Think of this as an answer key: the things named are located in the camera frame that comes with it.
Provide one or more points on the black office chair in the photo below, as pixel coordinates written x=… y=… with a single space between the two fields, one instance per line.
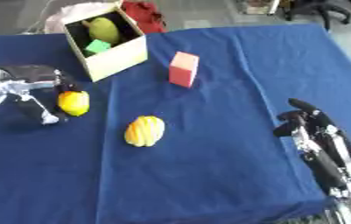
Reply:
x=320 y=11

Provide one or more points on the green cube block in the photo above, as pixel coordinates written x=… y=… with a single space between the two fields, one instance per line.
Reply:
x=98 y=46

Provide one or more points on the red rectangular block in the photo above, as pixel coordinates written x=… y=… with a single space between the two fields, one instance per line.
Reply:
x=183 y=69

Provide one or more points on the yellow toy lemon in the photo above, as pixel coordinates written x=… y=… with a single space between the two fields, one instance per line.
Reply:
x=73 y=103

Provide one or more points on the green toy pear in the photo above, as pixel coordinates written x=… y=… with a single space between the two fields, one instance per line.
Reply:
x=103 y=29

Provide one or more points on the red bag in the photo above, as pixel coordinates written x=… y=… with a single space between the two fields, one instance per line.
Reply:
x=143 y=16

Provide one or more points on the yellow ridged toy fruit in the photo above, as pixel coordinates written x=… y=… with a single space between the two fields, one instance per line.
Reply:
x=144 y=131

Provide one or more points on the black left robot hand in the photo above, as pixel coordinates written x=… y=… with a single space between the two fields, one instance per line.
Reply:
x=30 y=108

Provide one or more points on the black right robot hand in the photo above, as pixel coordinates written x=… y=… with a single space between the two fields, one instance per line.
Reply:
x=316 y=140

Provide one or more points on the tan cardboard box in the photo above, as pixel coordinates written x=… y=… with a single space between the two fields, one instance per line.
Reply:
x=113 y=55

